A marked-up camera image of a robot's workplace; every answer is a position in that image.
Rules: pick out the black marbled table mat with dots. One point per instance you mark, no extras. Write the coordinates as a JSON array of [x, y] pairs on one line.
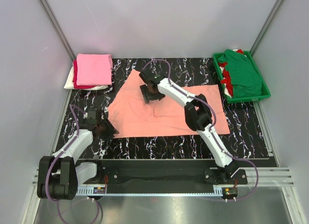
[[245, 139]]

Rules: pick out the green plastic bin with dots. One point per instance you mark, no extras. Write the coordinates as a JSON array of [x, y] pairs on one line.
[[265, 90]]

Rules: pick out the red and white shirt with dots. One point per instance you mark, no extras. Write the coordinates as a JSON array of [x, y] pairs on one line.
[[226, 66]]

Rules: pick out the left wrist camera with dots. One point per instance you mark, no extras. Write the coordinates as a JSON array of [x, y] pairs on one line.
[[92, 117]]

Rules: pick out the aluminium frame rail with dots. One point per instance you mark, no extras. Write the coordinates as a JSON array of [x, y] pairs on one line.
[[266, 177]]

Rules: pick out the green t shirt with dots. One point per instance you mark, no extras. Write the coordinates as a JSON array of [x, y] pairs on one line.
[[245, 80]]

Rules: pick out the salmon pink t shirt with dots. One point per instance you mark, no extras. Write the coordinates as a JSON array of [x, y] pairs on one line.
[[132, 117]]

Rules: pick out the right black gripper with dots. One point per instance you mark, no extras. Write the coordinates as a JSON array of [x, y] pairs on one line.
[[147, 97]]

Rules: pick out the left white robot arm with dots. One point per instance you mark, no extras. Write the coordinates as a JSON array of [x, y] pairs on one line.
[[58, 175]]

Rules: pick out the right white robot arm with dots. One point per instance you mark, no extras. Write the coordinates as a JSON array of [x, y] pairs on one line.
[[199, 116]]

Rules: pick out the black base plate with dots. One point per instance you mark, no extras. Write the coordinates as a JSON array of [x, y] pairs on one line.
[[198, 170]]

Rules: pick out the white folded shirt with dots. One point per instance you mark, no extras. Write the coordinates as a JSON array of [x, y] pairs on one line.
[[70, 86]]

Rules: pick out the light pink folded shirt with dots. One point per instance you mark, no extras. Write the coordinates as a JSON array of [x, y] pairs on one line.
[[94, 69]]

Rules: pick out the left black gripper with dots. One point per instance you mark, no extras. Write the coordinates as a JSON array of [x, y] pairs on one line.
[[111, 130]]

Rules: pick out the left circuit board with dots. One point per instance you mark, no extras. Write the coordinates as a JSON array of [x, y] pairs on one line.
[[99, 190]]

